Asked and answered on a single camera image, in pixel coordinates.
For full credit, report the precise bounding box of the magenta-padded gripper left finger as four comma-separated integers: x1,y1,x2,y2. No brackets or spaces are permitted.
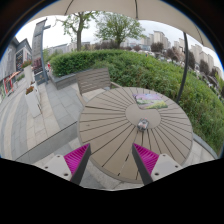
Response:
42,143,92,186

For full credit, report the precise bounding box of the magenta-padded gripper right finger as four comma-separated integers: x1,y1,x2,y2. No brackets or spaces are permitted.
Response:
131,143,184,186

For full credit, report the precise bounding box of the grey computer mouse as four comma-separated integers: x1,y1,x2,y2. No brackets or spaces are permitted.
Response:
137,117,150,132

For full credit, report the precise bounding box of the flower print mouse pad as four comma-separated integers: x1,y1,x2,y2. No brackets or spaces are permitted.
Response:
132,92,169,111

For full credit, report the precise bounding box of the white planter box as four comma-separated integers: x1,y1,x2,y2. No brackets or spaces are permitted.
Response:
24,84,43,118

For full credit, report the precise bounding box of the grey slatted outdoor chair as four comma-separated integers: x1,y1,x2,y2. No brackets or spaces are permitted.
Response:
75,67,123,108

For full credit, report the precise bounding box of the green hedge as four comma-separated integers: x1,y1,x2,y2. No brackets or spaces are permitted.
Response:
49,49,224,154

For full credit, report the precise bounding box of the dark curved umbrella pole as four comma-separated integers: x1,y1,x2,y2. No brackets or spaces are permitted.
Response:
175,31,190,104

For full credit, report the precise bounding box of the tall grey sign pillar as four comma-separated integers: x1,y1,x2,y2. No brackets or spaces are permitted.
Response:
31,18,52,84

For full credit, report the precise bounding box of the bare-trunked slender tree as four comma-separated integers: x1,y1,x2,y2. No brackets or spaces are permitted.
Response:
54,10,101,52

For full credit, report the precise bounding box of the round leafy tree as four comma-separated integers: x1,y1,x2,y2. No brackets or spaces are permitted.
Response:
94,12,146,49

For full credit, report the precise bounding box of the beige patio umbrella canopy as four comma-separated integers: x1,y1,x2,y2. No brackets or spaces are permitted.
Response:
28,0,214,51

